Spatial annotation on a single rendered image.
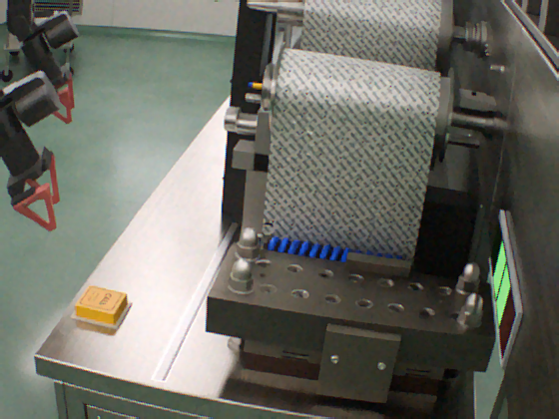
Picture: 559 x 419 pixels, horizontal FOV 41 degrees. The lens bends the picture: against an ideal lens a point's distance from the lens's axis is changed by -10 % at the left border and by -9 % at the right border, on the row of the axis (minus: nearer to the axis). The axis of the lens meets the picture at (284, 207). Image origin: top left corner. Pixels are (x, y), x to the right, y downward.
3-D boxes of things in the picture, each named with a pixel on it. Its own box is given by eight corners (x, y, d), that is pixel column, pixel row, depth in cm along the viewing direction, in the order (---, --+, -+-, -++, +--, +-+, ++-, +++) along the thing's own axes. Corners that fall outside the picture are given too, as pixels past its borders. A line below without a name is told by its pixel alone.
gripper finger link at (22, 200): (72, 206, 123) (44, 158, 118) (70, 225, 116) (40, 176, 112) (38, 224, 123) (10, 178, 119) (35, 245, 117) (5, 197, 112)
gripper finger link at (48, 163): (73, 188, 129) (47, 142, 125) (72, 207, 123) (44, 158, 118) (41, 206, 129) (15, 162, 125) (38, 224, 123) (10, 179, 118)
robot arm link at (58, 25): (13, 13, 158) (8, 21, 151) (57, -13, 158) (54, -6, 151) (36, 57, 164) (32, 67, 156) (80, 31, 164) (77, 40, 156)
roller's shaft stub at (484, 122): (445, 124, 123) (449, 98, 121) (487, 132, 122) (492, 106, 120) (446, 133, 119) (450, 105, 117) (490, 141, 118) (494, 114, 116)
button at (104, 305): (89, 296, 128) (89, 283, 127) (128, 304, 128) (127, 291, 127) (75, 317, 122) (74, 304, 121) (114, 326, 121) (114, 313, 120)
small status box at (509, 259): (488, 258, 99) (499, 209, 96) (493, 259, 99) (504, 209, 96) (499, 369, 77) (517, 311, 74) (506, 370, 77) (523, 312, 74)
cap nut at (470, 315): (456, 313, 110) (463, 286, 108) (480, 316, 109) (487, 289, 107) (456, 327, 106) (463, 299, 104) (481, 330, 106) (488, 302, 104)
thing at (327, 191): (262, 241, 127) (273, 128, 119) (411, 264, 124) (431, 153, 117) (261, 242, 126) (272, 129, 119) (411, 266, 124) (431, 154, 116)
